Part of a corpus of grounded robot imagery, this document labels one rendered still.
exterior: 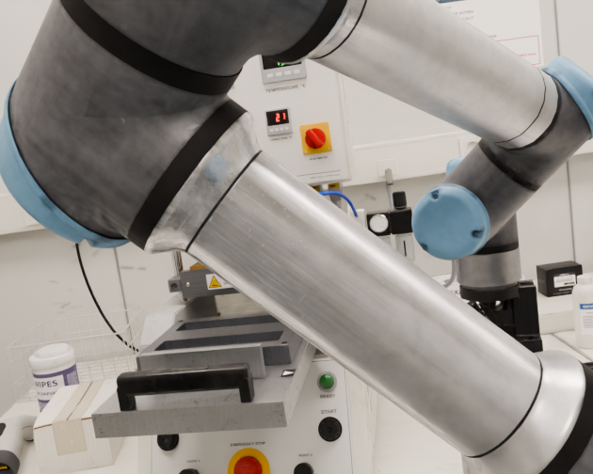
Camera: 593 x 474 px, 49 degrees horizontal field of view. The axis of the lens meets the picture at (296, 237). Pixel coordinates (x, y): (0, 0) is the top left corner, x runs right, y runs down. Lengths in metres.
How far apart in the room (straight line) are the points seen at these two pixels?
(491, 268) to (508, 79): 0.28
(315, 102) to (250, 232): 0.85
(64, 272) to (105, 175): 1.40
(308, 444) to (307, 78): 0.65
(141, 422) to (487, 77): 0.50
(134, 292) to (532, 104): 1.34
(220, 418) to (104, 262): 1.08
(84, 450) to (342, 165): 0.67
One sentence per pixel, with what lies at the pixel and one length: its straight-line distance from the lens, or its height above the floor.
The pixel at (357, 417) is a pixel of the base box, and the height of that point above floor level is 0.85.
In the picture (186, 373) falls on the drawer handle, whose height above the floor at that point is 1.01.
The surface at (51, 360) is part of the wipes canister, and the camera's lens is 1.36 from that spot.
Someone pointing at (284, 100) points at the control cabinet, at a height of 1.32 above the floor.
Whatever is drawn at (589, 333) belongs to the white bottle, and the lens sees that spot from 1.43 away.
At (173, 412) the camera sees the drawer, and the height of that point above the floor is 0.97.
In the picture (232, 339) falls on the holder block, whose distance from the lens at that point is 0.88.
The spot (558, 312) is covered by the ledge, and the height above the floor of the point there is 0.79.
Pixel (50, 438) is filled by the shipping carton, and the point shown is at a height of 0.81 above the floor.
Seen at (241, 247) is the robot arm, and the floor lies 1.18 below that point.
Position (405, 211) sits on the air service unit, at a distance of 1.21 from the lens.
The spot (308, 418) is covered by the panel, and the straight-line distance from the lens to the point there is 0.95.
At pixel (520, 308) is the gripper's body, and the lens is 0.81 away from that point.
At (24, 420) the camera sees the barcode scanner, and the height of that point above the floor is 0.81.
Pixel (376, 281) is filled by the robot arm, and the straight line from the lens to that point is 0.41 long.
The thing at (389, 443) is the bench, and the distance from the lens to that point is 1.08.
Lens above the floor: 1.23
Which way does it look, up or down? 8 degrees down
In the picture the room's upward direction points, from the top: 8 degrees counter-clockwise
